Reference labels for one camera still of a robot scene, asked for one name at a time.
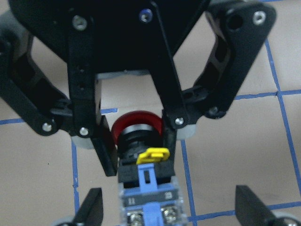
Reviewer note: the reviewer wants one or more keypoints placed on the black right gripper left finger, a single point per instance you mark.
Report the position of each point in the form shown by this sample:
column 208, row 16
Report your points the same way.
column 91, row 210

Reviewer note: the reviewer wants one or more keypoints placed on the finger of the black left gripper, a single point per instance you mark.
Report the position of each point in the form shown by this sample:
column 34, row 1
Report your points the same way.
column 87, row 122
column 174, row 113

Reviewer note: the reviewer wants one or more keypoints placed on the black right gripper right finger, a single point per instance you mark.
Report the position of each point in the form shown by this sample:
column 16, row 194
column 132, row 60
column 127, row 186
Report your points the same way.
column 251, row 211

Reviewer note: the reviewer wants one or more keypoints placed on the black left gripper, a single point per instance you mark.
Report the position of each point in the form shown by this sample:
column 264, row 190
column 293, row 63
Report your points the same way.
column 41, row 40

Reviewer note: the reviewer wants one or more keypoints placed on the red emergency stop button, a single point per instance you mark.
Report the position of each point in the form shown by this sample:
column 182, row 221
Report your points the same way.
column 149, row 191

